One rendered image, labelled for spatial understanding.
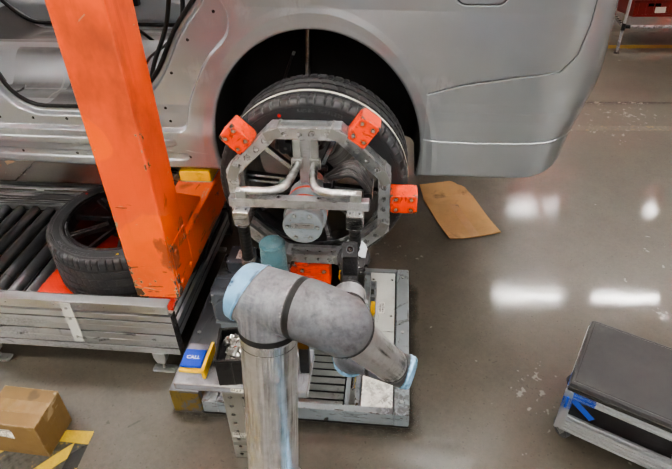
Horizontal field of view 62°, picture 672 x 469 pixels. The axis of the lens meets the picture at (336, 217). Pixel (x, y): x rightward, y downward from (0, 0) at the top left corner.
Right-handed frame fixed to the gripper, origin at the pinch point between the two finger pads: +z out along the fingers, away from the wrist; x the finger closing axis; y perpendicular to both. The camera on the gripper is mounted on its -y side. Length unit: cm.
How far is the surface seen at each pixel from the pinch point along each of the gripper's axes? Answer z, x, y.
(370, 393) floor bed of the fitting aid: 2, 5, 75
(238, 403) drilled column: -24, -37, 51
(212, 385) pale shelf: -28, -43, 38
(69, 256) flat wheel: 25, -116, 33
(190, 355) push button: -19, -53, 35
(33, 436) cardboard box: -30, -113, 70
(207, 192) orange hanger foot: 47, -63, 15
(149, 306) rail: 11, -80, 44
